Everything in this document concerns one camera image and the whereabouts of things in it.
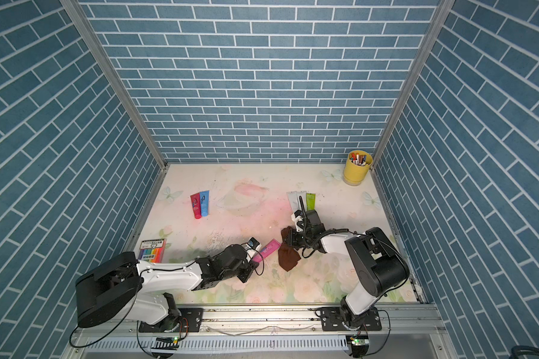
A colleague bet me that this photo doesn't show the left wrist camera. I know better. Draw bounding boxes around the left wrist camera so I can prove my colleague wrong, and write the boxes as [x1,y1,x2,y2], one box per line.
[247,237,260,250]

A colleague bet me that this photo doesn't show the red toothpaste tube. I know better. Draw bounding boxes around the red toothpaste tube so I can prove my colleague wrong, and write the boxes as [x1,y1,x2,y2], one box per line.
[190,192,202,219]

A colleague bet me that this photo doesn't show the blue toothpaste tube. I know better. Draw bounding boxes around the blue toothpaste tube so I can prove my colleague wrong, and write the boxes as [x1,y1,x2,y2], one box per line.
[199,190,210,217]

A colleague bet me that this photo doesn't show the brown cloth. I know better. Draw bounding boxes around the brown cloth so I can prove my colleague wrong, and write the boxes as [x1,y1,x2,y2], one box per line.
[278,227,301,272]

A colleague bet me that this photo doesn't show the colourful card on table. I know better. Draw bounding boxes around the colourful card on table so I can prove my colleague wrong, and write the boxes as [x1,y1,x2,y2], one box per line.
[138,239,167,263]

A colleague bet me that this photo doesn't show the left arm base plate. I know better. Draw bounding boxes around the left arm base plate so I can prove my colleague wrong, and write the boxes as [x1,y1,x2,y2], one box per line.
[139,308,204,334]

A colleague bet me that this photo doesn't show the green toothpaste tube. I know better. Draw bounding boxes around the green toothpaste tube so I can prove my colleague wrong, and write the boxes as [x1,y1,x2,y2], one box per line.
[305,193,316,211]

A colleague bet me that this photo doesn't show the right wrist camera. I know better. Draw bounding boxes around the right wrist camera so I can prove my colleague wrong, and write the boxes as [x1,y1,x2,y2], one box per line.
[292,195,307,233]

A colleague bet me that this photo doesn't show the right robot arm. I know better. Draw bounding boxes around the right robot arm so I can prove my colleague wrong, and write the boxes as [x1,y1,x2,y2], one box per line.
[285,209,410,319]

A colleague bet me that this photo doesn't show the yellow cup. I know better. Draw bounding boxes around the yellow cup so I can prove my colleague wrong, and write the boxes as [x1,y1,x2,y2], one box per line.
[343,150,373,186]

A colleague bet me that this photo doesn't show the white orange-cap toothpaste tube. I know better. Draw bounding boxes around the white orange-cap toothpaste tube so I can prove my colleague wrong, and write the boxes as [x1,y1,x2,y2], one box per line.
[297,191,307,209]

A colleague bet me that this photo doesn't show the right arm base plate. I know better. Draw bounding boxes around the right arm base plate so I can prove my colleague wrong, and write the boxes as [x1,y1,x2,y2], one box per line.
[314,307,382,331]

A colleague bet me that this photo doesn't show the white pink-cap toothpaste tube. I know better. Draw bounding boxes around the white pink-cap toothpaste tube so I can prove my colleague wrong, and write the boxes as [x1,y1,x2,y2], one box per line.
[287,191,299,212]

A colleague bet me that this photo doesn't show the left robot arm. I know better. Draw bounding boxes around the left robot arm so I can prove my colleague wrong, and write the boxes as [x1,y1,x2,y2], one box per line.
[76,238,260,328]

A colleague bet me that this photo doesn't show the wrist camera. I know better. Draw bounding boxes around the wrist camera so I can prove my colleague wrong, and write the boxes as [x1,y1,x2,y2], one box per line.
[292,195,307,233]
[247,237,260,250]

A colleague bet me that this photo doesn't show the pens in cup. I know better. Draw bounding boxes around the pens in cup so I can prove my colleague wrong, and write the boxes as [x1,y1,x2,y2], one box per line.
[350,152,368,166]

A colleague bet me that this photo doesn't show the magenta toothpaste tube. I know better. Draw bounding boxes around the magenta toothpaste tube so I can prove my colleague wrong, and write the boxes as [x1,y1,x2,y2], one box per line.
[252,239,281,263]

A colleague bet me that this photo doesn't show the aluminium front rail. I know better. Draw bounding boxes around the aluminium front rail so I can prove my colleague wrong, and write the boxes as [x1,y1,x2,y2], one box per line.
[71,303,446,345]

